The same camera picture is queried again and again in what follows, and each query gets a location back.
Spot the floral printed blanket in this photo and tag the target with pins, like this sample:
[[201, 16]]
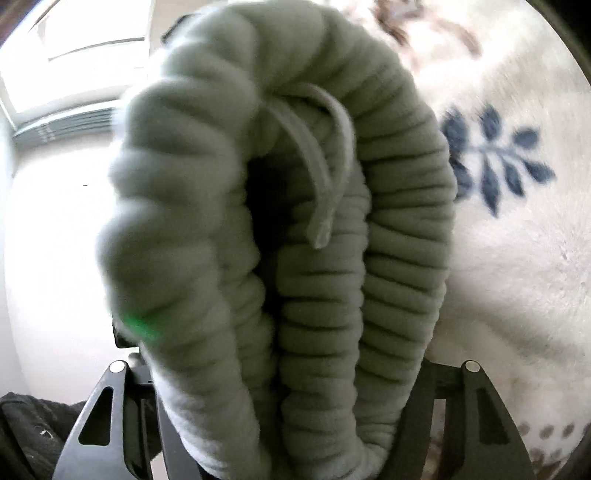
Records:
[[517, 230]]

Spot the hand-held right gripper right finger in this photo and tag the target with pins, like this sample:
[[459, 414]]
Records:
[[406, 429]]

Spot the window with white frame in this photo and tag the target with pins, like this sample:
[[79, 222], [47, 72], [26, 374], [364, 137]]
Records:
[[78, 50]]

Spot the light grey fleece towel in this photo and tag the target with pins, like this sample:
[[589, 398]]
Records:
[[286, 300]]

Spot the grey-blue striped curtain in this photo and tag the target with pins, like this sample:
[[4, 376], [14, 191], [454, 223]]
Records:
[[64, 123]]

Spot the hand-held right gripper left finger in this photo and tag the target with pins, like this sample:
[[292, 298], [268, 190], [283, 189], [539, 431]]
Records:
[[171, 438]]

